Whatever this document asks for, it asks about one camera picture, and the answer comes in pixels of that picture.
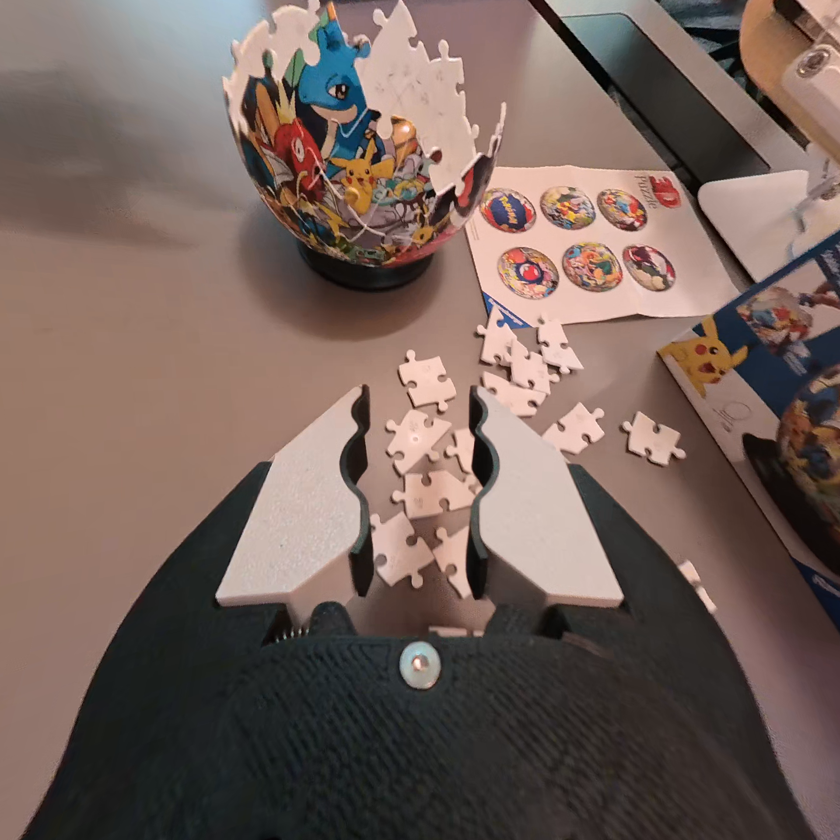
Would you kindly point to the colourful half-built puzzle ball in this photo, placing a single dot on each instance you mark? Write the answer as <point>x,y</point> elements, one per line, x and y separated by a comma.
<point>295,151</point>

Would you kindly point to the black round ball stand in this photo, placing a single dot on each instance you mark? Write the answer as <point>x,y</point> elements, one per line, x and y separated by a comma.
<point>354,275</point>

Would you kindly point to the black desk panel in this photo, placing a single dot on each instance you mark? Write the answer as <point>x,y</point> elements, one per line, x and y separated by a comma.
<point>643,79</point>

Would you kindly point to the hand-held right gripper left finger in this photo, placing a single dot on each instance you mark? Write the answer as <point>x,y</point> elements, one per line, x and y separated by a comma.
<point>295,525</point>

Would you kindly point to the clear acrylic holder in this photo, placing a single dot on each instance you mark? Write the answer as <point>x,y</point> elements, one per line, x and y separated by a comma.
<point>810,79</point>

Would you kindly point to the blue cardboard puzzle box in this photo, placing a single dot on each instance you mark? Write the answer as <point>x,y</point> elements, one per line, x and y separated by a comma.
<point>722,407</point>

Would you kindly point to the white flat stand base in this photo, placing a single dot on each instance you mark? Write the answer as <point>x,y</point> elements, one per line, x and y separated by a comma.
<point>741,210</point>

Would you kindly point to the wooden-edged sign board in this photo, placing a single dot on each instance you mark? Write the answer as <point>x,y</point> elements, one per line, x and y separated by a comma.
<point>761,39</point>

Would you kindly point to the pile of puzzle pieces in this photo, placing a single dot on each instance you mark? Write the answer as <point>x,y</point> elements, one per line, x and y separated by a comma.
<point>426,380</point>

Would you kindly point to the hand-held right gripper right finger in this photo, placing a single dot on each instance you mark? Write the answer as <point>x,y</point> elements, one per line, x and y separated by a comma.
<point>544,525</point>

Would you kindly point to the white printed paper leaflet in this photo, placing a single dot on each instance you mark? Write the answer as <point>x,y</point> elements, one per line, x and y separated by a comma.
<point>689,289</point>

